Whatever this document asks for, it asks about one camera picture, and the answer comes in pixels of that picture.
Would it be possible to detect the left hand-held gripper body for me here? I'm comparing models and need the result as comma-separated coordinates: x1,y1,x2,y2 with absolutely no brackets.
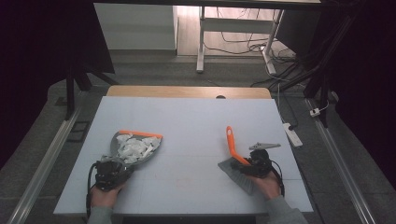
92,155,132,191

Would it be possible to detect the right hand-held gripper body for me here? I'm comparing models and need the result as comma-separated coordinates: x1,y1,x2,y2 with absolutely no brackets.
238,142,282,179

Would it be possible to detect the grey brush with orange handle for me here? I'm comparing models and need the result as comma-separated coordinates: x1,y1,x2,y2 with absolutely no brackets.
217,125,255,196

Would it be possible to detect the grey dustpan with orange edge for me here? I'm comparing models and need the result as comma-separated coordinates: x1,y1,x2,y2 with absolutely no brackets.
109,129,163,168

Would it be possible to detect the pile of white paper scraps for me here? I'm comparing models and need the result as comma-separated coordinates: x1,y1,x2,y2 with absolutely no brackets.
116,133,162,164

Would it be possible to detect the person's left hand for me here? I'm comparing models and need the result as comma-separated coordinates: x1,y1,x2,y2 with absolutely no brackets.
90,182,126,209

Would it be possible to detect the person's right hand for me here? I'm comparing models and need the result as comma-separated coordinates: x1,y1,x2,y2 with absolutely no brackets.
247,171,283,201

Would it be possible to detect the white power strip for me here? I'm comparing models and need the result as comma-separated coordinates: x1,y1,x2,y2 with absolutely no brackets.
282,121,304,148

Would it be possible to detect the black stand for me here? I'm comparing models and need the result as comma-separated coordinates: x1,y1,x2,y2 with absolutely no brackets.
270,12,359,129
64,52,120,121

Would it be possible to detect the wooden table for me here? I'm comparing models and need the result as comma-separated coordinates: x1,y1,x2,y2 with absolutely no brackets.
106,85,273,100

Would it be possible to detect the black curtain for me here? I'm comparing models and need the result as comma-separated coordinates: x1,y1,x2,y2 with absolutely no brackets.
323,0,396,181
0,0,116,171

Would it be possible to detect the white cabinet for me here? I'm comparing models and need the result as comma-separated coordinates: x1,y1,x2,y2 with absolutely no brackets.
93,3,179,51

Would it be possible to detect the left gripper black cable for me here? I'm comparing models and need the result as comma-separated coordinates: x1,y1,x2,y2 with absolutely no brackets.
85,161,98,219

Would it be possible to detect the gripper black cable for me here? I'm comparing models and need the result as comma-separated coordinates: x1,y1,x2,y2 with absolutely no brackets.
85,161,98,219
270,160,286,198

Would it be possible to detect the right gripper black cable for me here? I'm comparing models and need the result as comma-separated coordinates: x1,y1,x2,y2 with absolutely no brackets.
270,160,286,198

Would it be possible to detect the aluminium floor rail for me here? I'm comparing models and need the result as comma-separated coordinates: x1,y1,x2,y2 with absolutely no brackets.
7,105,82,224
304,98,377,224

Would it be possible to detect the tangle of floor cables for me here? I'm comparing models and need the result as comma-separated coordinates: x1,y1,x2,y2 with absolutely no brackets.
204,7,312,94

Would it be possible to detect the white desk frame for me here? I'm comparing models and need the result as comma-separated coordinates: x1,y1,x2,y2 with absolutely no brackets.
195,6,285,76

